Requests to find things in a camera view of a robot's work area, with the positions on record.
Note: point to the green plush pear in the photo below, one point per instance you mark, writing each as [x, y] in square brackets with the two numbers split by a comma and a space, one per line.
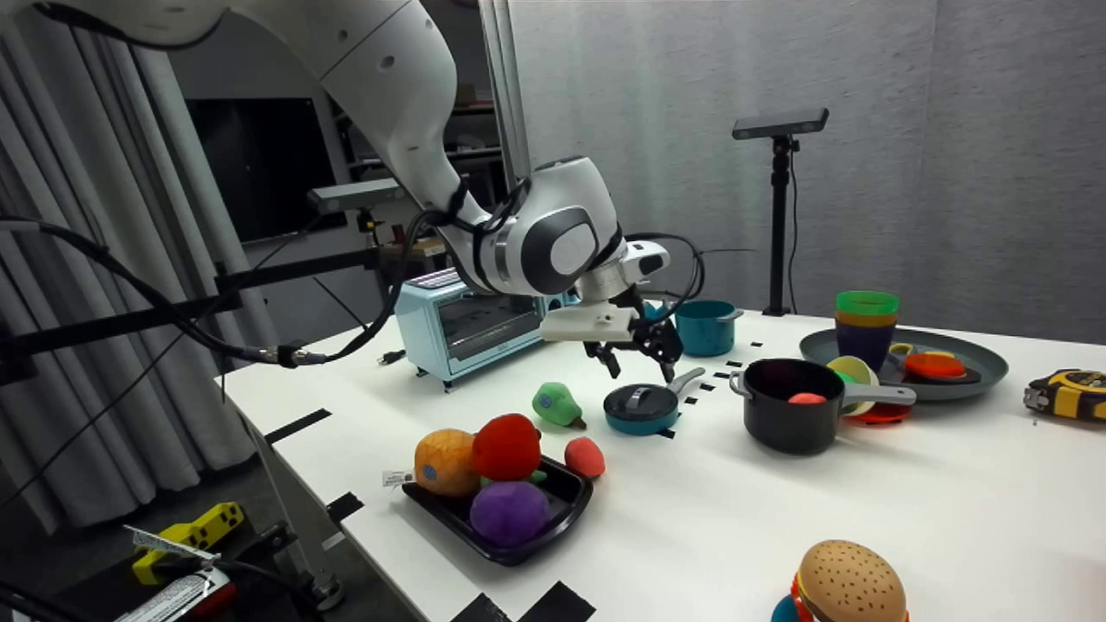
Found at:
[559, 407]

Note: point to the white flat bar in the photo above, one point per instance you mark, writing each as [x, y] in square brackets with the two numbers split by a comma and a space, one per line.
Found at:
[155, 539]

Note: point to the orange toy carrot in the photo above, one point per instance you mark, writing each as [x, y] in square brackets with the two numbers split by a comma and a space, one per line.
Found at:
[933, 367]

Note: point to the teal frying pan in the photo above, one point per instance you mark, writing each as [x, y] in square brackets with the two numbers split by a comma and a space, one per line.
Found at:
[639, 425]

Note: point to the purple plastic cup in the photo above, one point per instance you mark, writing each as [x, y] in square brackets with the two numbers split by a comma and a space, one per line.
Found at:
[865, 348]

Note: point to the black camera on pole stand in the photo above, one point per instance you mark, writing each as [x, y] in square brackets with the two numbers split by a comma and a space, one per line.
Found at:
[782, 126]

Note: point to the toy hamburger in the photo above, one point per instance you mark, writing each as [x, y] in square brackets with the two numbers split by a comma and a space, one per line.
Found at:
[852, 587]

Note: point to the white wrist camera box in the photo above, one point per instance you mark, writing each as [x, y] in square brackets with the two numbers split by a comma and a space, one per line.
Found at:
[582, 325]

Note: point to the red toy tomato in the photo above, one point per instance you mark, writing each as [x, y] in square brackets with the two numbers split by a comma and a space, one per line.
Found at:
[805, 400]

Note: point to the small teal plate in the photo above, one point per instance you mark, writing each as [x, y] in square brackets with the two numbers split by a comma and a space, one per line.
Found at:
[782, 611]

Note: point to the yellow black tape measure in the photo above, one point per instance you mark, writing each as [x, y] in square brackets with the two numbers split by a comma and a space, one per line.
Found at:
[1064, 395]

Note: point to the purple plush eggplant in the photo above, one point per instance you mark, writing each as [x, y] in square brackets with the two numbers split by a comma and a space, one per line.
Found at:
[508, 516]

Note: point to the silver vertical post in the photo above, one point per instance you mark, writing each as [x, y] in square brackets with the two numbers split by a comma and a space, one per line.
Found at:
[504, 91]

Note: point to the green plastic cup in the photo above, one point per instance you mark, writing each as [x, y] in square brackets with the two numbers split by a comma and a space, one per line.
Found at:
[868, 301]

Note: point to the red plush apple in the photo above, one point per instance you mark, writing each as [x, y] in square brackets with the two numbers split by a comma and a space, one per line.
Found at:
[504, 447]

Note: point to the black metal frame bar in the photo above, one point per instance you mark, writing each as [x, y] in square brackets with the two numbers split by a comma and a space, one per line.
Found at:
[115, 324]

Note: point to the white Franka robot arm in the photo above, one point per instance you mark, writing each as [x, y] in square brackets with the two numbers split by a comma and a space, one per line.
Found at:
[382, 72]

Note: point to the black tape strip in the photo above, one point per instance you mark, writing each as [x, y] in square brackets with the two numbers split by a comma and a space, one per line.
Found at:
[559, 607]
[299, 425]
[342, 505]
[481, 611]

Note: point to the yellow black floor tool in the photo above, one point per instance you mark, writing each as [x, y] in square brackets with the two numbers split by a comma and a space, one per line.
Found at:
[207, 522]

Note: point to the orange plastic cup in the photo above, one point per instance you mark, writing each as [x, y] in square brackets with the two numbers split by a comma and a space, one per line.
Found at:
[868, 324]

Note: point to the light blue toaster oven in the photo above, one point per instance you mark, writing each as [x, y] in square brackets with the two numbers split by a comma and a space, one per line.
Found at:
[462, 329]

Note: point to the small red plate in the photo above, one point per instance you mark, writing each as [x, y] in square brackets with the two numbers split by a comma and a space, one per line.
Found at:
[881, 415]

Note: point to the gray round plate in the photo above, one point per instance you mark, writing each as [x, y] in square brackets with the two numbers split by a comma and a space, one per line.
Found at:
[980, 367]

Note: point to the small red plush peach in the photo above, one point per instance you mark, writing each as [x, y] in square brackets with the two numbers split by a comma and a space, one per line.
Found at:
[586, 456]

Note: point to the black cooking pot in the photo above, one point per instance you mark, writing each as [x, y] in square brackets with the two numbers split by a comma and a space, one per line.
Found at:
[788, 434]

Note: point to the black plastic tray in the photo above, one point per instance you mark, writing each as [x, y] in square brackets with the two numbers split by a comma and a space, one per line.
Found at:
[572, 489]

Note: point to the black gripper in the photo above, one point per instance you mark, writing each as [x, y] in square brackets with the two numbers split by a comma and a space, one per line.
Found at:
[639, 325]

